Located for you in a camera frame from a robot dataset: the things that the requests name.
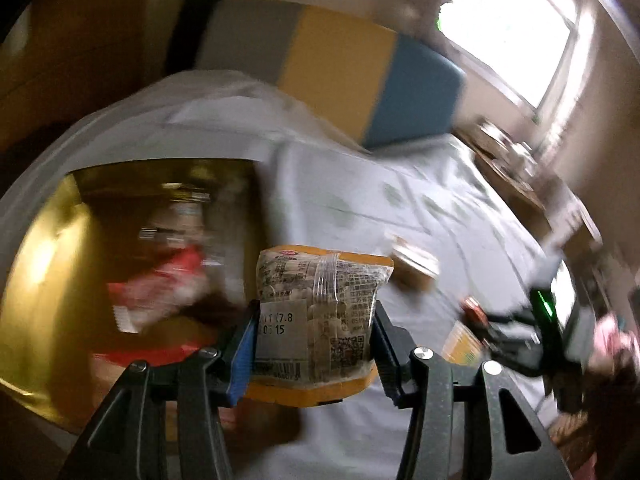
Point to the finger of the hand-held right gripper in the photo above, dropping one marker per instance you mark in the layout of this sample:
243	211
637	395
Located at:
482	332

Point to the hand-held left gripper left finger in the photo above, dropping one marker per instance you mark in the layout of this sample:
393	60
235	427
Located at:
245	355

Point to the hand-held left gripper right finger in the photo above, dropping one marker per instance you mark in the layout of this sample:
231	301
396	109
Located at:
386	355

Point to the green cracker packet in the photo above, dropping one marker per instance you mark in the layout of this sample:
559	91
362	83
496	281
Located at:
460	345

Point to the yellow-edged clear snack packet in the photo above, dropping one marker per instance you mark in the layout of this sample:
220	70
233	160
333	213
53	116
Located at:
320	310

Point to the gold cardboard box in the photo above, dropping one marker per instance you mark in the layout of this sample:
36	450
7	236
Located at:
45	285

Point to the clear cake snack packet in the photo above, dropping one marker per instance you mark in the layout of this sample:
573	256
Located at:
412	265

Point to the red snack packet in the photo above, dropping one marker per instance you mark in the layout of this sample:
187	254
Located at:
165	280

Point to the wooden nightstand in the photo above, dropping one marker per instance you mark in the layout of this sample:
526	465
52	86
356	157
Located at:
530	190

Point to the white teapot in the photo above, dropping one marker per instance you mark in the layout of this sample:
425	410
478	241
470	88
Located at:
520	157

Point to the grey yellow blue headboard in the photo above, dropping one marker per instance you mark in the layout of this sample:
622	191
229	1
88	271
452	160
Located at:
340	65

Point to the window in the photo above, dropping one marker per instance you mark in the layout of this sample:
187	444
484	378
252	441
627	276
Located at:
510	30

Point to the wooden cabinet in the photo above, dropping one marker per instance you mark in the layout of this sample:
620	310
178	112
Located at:
60	70

